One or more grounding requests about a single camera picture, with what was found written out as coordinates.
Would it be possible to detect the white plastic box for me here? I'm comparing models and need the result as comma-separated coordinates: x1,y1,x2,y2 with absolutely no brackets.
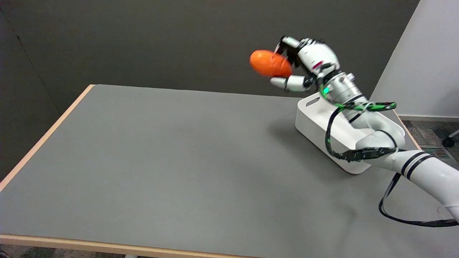
295,92,406,175

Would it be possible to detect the black chair caster wheel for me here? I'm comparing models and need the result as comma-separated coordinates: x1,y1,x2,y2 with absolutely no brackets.
442,130,459,148

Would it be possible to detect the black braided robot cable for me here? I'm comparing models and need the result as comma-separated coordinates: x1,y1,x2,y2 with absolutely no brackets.
317,84,398,162

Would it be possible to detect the metal floor vent grille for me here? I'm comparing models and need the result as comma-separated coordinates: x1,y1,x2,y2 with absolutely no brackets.
420,145,451,159

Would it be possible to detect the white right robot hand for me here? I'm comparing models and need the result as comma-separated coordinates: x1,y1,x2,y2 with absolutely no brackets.
270,36,341,92

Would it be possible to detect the black smooth robot cable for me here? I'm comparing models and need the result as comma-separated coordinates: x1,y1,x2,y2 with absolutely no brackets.
379,173,459,228

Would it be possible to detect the orange mango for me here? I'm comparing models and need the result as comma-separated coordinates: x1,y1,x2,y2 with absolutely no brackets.
250,50,293,78

